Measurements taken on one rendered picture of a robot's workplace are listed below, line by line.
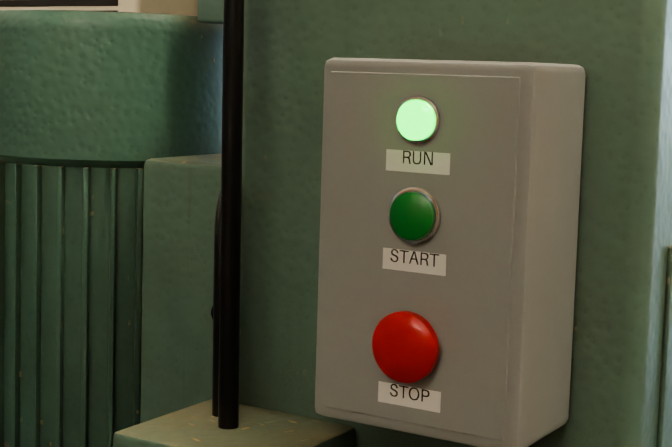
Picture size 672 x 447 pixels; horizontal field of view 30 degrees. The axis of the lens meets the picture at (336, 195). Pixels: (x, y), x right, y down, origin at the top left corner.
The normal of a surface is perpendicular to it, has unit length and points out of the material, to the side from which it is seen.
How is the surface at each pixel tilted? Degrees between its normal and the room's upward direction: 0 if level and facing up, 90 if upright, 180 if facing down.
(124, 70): 90
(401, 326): 81
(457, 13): 90
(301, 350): 90
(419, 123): 91
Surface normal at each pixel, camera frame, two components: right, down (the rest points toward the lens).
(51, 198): -0.22, 0.09
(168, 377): -0.52, 0.07
